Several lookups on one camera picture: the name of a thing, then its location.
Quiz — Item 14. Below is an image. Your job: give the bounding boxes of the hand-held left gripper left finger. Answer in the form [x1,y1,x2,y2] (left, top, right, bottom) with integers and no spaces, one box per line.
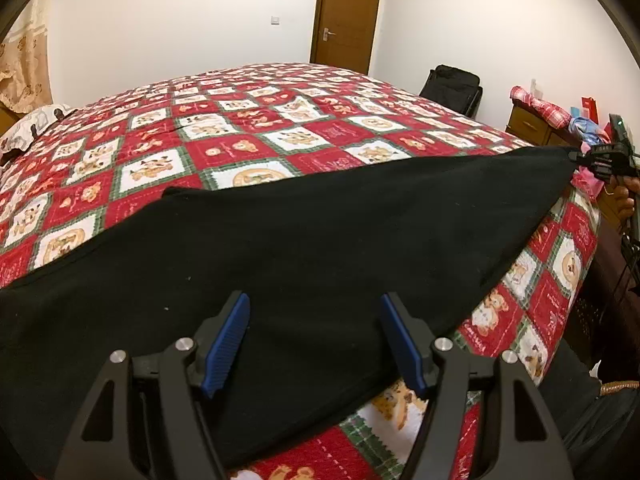
[52,291,251,480]

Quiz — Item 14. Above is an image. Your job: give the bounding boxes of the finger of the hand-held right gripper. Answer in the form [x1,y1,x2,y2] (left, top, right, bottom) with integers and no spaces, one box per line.
[570,144,618,182]

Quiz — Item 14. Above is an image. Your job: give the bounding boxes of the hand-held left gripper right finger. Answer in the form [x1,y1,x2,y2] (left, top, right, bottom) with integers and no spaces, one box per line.
[380,291,576,480]

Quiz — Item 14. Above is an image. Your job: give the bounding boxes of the black pants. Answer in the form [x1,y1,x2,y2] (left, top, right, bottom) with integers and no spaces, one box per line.
[0,146,577,478]

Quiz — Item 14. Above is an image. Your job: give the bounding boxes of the person's right hand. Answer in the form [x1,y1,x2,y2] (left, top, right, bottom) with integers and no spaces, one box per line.
[612,185,640,226]

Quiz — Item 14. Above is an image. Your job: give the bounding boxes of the pink cloth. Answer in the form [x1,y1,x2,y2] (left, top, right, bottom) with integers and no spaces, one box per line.
[572,167,603,202]

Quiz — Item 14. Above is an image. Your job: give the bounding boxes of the blue cloth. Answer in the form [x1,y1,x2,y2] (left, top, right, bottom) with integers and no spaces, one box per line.
[570,116,610,145]

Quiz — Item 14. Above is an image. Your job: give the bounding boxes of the red plaid cloth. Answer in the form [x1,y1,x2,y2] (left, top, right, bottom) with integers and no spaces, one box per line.
[509,85,577,131]

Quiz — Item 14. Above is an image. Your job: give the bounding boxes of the brown wooden dresser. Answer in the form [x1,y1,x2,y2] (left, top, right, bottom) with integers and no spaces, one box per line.
[505,95,623,223]

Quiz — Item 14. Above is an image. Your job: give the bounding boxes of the black suitcase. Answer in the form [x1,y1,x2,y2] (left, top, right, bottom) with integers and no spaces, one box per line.
[419,64,484,120]

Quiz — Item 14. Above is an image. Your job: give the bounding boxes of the person's dark trousers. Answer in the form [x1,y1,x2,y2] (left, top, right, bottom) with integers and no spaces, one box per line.
[537,340,640,480]

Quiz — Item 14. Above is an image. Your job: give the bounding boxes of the red printed bear blanket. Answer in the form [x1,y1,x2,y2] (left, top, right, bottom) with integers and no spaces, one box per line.
[0,62,601,480]

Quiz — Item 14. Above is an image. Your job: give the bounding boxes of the brown wooden door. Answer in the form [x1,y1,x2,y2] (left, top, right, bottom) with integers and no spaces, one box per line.
[310,0,384,76]

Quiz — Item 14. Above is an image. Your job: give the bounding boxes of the white patterned pillow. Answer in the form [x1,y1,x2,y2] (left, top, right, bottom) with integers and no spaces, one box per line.
[0,104,77,166]

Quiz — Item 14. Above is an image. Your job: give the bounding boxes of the beige patterned curtain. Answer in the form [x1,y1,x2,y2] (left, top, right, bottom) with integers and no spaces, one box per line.
[0,0,54,116]

